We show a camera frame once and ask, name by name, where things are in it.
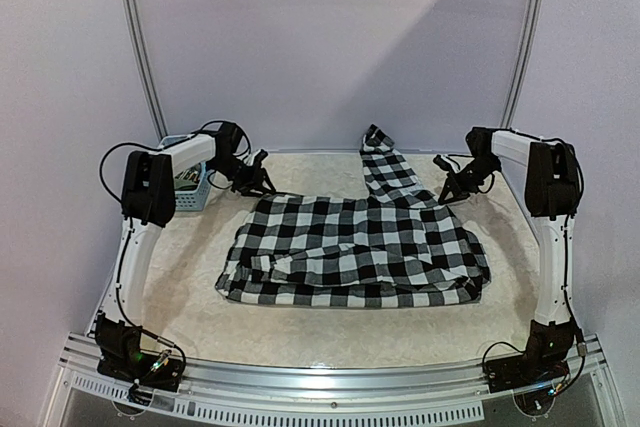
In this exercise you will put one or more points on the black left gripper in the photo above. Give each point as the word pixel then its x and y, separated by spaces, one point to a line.
pixel 254 181

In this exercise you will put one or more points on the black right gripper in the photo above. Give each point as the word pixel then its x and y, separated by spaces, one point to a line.
pixel 463 182

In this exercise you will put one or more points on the black white checked shirt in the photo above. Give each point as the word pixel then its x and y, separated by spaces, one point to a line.
pixel 396 248

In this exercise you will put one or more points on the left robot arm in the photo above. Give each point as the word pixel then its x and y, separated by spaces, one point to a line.
pixel 148 204

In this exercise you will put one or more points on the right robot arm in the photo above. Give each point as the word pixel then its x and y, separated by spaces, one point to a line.
pixel 552 192

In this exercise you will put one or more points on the green garment in basket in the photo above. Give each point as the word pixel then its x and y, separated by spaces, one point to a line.
pixel 189 179

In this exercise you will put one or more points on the light blue plastic basket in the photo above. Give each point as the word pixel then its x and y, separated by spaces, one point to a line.
pixel 192 192

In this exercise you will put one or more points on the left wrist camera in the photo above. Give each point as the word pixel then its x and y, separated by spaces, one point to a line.
pixel 256 158

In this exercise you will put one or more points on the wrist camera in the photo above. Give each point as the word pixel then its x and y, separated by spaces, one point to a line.
pixel 256 158
pixel 447 163

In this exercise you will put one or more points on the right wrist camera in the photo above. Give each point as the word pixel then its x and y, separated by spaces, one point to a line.
pixel 447 163

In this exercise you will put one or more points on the right aluminium wall post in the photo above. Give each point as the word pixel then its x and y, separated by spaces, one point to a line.
pixel 524 51

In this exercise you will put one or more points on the aluminium wall post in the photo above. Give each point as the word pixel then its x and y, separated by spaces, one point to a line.
pixel 144 68
pixel 524 51

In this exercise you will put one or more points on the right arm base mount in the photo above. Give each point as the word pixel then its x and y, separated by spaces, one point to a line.
pixel 513 372

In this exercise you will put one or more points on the front aluminium rail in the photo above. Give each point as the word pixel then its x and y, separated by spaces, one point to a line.
pixel 224 394

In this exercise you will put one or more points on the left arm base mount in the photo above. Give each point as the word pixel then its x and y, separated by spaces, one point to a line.
pixel 140 367

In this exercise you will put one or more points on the left aluminium wall post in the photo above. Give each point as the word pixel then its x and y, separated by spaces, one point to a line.
pixel 144 68

